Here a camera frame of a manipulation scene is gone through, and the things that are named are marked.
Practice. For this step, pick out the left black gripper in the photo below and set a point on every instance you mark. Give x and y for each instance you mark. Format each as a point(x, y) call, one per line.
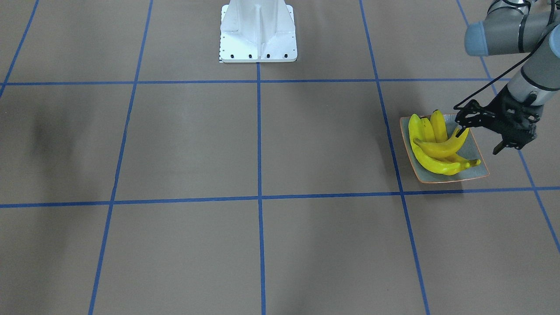
point(503, 114)

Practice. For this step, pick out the large yellow banana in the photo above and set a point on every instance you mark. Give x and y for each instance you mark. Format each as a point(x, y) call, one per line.
point(421, 133)

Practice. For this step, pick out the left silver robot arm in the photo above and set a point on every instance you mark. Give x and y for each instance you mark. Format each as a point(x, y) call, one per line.
point(510, 28)

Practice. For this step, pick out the grey square plate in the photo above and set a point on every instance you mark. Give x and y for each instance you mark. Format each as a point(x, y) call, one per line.
point(470, 150)

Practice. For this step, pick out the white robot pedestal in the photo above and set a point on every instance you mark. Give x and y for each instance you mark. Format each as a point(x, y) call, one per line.
point(257, 31)

